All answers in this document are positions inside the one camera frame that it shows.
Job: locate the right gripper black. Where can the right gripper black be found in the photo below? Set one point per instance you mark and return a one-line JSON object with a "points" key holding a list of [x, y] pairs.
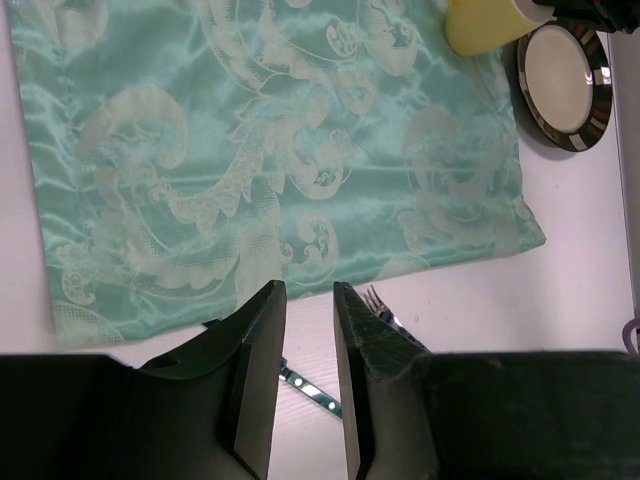
{"points": [[608, 16]]}

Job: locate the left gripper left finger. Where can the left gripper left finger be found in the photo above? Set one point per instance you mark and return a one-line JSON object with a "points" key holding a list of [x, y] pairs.
{"points": [[206, 409]]}

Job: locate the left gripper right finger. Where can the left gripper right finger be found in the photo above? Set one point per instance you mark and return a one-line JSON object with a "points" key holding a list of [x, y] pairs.
{"points": [[386, 430]]}

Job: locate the yellow mug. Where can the yellow mug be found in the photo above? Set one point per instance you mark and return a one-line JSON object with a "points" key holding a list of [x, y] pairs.
{"points": [[474, 27]]}

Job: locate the green patterned cloth placemat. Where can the green patterned cloth placemat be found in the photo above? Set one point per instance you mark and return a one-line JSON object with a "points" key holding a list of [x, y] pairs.
{"points": [[185, 153]]}

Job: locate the dark rimmed dinner plate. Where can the dark rimmed dinner plate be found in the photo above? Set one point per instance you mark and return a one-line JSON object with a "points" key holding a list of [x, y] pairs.
{"points": [[565, 78]]}

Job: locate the knife with green handle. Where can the knife with green handle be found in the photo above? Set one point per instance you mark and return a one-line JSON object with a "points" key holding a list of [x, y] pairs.
{"points": [[310, 387]]}

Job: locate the fork with green handle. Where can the fork with green handle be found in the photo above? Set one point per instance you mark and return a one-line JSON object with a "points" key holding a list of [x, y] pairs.
{"points": [[381, 310]]}

